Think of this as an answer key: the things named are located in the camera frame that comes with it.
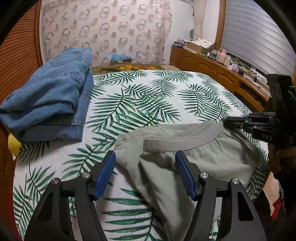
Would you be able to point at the wooden louvered wardrobe door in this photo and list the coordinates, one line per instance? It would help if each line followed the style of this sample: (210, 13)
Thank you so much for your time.
(20, 51)

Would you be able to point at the yellow plush toy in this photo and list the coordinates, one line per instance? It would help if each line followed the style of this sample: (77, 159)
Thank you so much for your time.
(14, 146)

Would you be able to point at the wooden sideboard cabinet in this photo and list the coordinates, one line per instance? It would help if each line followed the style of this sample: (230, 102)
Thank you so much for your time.
(247, 92)

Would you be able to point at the patterned lace curtain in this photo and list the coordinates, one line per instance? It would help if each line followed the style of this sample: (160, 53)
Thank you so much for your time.
(137, 29)

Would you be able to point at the pink thermos bottle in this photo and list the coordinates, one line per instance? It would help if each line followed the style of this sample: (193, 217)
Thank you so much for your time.
(221, 56)

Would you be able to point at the purple plush on cabinet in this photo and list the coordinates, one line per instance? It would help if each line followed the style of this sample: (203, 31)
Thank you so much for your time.
(233, 67)

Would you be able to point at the cardboard box with blue cloth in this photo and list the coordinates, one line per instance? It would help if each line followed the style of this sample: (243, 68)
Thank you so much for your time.
(120, 59)

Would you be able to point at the folded blue jeans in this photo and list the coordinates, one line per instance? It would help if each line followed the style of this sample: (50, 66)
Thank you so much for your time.
(54, 102)

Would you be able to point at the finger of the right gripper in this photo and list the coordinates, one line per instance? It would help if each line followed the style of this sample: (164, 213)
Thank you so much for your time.
(238, 121)

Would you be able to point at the grey window blind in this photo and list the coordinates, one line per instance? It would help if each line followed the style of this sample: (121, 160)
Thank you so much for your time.
(250, 34)

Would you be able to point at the dotted box on cabinet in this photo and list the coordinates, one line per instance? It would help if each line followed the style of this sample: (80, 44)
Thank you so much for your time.
(200, 46)

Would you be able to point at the person's right hand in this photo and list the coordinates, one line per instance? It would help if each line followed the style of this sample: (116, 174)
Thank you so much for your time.
(282, 163)

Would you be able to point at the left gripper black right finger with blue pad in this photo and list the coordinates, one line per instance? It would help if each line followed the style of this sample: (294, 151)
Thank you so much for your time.
(238, 219)

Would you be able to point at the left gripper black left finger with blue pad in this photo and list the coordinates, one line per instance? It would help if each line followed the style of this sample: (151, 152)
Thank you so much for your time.
(51, 219)

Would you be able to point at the floral blanket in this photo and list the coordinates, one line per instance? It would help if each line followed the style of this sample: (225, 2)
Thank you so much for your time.
(130, 67)

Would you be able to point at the grey-green pants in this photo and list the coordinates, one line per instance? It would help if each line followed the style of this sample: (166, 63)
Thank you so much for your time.
(169, 164)

